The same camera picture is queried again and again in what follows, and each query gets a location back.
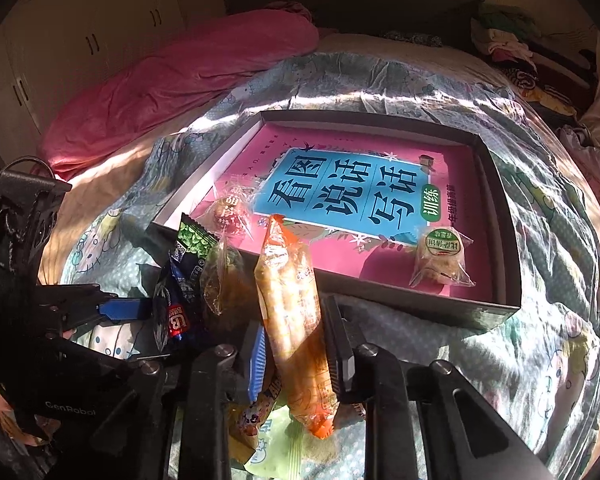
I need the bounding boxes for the white wardrobe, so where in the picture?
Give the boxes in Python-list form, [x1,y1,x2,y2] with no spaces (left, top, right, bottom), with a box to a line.
[0,0,191,161]

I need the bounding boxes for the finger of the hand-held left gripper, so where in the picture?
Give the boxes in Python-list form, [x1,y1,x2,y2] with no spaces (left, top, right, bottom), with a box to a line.
[35,284,157,327]

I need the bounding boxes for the clear-wrapped round pastry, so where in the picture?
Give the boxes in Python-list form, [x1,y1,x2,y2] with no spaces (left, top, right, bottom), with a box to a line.
[207,175,261,241]

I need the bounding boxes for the brown pastry in clear wrapper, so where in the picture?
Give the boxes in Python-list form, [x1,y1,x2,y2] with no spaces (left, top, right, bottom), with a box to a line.
[200,237,261,331]

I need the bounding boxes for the green pea snack packet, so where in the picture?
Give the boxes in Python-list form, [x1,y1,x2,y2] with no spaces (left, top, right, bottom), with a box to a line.
[172,212,216,281]

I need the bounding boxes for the dark patterned cloth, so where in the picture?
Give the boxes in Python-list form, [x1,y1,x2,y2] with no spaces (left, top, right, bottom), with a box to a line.
[385,30,443,48]

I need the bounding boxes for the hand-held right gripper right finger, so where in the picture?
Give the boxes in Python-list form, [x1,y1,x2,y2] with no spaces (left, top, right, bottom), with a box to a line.
[322,295,556,480]

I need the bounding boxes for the long orange snack packet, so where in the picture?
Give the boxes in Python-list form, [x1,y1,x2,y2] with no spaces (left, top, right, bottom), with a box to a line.
[254,214,341,440]

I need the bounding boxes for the pink blanket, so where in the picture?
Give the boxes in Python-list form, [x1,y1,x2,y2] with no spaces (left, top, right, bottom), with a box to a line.
[37,2,323,181]

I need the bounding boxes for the clear-wrapped yellow cake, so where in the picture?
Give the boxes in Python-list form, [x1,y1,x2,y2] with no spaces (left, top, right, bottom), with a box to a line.
[245,402,366,480]

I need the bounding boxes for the cartoon printed blanket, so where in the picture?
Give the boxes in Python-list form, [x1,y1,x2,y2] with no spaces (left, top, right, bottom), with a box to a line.
[40,52,600,480]

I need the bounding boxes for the blue cookie packet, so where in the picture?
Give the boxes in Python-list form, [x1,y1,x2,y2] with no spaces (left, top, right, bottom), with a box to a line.
[150,255,206,351]

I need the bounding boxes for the yellow snack packet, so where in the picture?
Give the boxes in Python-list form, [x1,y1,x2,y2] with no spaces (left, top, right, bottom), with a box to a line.
[227,385,281,466]

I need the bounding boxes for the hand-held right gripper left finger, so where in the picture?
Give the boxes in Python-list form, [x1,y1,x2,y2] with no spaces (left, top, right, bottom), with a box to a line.
[87,320,281,480]

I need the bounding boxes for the silver wrapped snack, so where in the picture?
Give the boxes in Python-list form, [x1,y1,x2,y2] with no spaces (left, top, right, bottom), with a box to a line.
[410,225,476,288]

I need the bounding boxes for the pile of clothes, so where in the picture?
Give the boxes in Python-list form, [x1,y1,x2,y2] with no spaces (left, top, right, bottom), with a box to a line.
[472,2,600,126]

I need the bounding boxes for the dark headboard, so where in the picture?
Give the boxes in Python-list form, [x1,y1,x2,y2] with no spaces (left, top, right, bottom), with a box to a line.
[225,0,486,48]

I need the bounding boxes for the pink and blue book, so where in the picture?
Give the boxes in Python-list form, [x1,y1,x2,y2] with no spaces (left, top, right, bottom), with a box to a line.
[190,122,496,306]

